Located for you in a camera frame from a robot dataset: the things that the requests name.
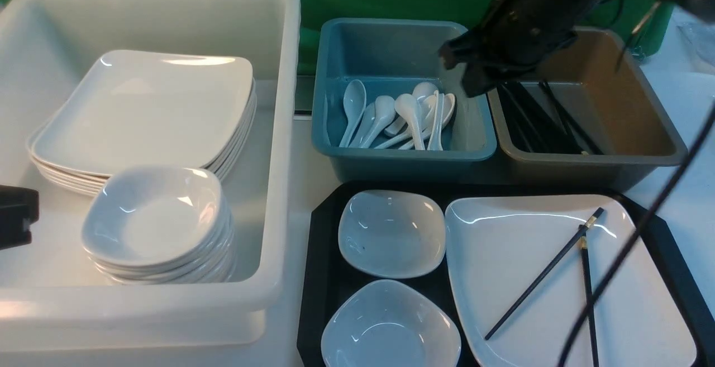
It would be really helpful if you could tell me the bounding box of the stack of white bowls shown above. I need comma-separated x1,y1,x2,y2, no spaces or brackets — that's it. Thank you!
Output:
80,165,238,286

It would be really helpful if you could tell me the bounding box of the large white plastic tub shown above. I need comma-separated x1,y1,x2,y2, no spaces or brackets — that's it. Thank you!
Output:
2,0,301,352

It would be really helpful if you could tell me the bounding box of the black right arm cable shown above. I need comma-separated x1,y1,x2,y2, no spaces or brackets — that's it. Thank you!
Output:
557,0,715,367

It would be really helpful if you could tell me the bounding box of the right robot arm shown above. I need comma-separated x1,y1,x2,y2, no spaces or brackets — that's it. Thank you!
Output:
439,0,713,97

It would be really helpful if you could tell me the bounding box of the brown grey plastic bin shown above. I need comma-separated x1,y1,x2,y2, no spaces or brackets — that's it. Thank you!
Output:
486,27,687,192

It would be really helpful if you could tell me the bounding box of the teal plastic bin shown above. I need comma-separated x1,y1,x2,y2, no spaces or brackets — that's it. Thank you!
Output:
312,18,498,183

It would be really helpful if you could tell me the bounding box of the white spoon centre front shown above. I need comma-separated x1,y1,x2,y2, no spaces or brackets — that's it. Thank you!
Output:
374,94,437,150

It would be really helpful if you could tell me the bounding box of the white spoon centre back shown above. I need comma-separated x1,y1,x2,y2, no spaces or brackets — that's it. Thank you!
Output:
384,82,438,137

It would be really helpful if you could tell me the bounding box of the white square rice plate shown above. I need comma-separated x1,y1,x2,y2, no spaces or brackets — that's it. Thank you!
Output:
445,194,697,366

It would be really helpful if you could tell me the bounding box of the white spoon far left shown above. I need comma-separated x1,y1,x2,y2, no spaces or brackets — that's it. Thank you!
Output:
339,79,367,147

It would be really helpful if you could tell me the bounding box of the black chopstick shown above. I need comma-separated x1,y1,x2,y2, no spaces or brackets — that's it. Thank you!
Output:
485,207,604,341
579,236,599,366

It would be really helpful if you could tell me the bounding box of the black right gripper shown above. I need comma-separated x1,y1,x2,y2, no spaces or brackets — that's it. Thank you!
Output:
438,0,599,97

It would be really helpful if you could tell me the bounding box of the bundle of black chopsticks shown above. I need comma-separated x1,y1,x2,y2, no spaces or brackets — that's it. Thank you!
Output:
497,80,603,155

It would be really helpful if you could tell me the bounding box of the white bowl tray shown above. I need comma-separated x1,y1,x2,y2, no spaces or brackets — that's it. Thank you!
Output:
320,279,461,366
337,189,446,279

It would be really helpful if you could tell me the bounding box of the white spoon far right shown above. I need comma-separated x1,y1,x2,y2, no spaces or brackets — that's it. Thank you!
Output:
421,91,456,151

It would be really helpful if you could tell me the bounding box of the stack of white square plates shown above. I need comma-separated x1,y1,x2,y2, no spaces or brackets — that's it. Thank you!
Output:
26,50,257,196

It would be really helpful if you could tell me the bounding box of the white spoon right upright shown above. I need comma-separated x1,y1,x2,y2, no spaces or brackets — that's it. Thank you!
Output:
427,90,445,151

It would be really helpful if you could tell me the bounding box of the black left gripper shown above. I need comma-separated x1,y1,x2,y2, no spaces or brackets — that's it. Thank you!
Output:
1,185,39,250

